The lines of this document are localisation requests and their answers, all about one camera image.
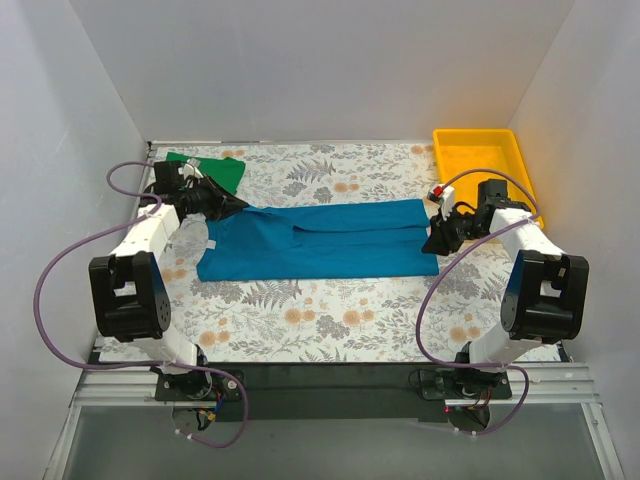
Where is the blue t shirt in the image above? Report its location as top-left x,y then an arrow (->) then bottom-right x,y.
196,199 -> 439,282

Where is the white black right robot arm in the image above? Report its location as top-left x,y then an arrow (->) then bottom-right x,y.
422,179 -> 589,398

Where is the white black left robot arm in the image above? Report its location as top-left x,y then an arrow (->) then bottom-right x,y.
88,159 -> 249,400

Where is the green folded t shirt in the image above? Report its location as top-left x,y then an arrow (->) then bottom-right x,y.
166,152 -> 246,194

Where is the yellow plastic bin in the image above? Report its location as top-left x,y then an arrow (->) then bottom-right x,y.
433,128 -> 535,213

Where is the floral patterned table mat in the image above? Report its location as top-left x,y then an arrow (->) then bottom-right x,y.
160,143 -> 511,362

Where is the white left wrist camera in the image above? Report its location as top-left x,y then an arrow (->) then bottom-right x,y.
181,157 -> 204,180

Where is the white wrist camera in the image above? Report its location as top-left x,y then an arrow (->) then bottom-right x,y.
181,157 -> 204,180
428,184 -> 455,220

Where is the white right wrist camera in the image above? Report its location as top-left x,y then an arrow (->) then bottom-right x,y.
428,184 -> 455,220

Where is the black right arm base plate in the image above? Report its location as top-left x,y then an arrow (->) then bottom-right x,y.
408,367 -> 512,400

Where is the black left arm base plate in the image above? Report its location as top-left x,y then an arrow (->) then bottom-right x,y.
151,367 -> 244,401

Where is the aluminium frame rail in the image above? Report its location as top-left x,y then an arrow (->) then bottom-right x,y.
46,363 -> 625,479

